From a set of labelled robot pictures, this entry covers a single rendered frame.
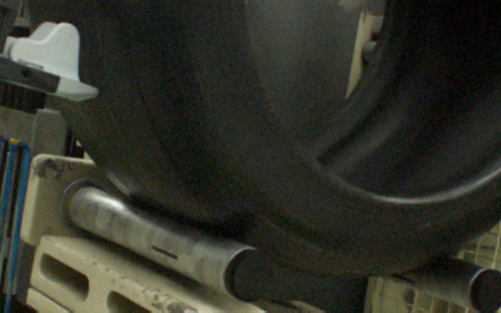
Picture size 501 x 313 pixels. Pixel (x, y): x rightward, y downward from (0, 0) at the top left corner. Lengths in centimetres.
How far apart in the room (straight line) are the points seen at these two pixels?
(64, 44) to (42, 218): 32
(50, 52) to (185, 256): 21
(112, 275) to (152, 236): 6
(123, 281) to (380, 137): 44
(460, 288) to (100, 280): 35
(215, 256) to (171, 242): 7
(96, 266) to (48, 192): 15
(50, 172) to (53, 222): 5
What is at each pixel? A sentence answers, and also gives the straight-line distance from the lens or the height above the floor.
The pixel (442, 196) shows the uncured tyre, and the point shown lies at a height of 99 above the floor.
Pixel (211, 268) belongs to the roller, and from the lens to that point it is 91.
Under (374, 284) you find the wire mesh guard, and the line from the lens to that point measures 148.
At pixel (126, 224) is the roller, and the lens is 105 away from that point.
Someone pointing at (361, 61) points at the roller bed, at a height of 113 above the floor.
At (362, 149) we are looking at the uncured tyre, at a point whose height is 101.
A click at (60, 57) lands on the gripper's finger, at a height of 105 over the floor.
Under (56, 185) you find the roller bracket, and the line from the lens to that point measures 118.
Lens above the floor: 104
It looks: 3 degrees down
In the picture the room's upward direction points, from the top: 10 degrees clockwise
